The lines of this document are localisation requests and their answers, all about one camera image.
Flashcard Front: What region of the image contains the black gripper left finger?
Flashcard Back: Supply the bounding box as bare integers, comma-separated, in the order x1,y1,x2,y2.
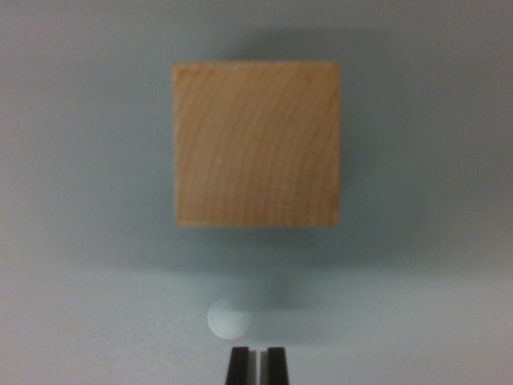
225,346,258,385

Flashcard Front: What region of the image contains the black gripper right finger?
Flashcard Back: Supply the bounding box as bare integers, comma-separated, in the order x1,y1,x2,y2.
260,346,291,385

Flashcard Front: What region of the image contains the translucent white plastic bin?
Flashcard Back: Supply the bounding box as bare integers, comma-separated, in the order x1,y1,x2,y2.
0,0,513,385

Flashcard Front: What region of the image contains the light wooden cube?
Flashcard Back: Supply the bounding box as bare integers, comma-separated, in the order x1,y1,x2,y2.
171,60,341,229

